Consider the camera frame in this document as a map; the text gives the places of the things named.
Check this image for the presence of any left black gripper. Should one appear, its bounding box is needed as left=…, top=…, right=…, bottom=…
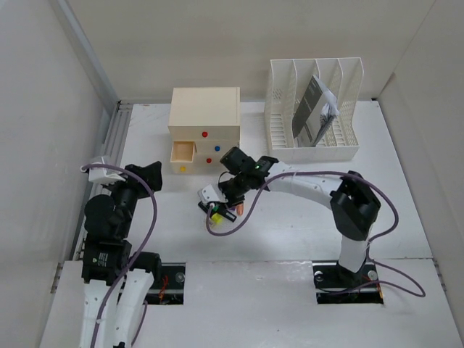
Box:
left=104, top=160, right=161, bottom=237

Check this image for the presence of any orange highlighter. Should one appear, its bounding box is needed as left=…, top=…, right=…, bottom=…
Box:
left=236, top=204, right=244, bottom=216

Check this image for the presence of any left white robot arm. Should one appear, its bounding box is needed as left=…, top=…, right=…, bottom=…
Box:
left=79, top=157, right=162, bottom=347

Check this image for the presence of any black marker pen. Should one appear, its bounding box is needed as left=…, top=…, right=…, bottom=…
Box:
left=218, top=210, right=237, bottom=222

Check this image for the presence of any yellow highlighter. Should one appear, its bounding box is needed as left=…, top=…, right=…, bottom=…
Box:
left=210, top=213, right=223, bottom=225

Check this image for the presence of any cream drawer cabinet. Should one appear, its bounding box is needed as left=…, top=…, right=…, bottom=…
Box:
left=167, top=86, right=241, bottom=167

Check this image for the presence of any white mesh file organizer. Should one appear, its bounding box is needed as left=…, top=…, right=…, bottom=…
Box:
left=264, top=57, right=364, bottom=163

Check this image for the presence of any dark grey booklet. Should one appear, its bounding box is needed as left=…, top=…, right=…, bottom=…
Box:
left=291, top=75, right=339, bottom=148

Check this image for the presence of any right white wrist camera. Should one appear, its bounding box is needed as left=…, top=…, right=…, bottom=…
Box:
left=198, top=183, right=228, bottom=204

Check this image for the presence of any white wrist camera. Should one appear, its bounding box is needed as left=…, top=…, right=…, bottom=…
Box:
left=198, top=183, right=228, bottom=204
left=88, top=155, right=125, bottom=185

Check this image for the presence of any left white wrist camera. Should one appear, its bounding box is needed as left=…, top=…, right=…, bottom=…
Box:
left=88, top=155, right=125, bottom=185

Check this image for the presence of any aluminium rail frame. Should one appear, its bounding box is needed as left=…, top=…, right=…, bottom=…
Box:
left=70, top=101, right=133, bottom=261

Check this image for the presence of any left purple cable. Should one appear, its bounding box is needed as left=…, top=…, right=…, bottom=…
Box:
left=79, top=165, right=159, bottom=348

